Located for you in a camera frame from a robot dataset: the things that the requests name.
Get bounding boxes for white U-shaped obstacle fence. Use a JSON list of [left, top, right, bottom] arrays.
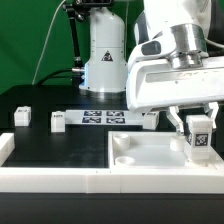
[[0, 133, 224, 194]]

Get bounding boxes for grey cable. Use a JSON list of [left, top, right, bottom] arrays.
[[31, 0, 68, 86]]

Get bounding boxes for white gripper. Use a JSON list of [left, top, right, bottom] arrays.
[[126, 56, 224, 136]]

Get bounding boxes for black cable bundle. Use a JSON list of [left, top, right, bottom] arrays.
[[34, 68, 82, 87]]

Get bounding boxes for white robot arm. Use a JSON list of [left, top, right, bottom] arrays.
[[80, 0, 224, 134]]

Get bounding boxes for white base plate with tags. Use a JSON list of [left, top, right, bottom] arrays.
[[65, 110, 143, 126]]

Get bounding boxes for white square tabletop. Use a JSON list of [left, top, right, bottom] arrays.
[[108, 131, 224, 175]]

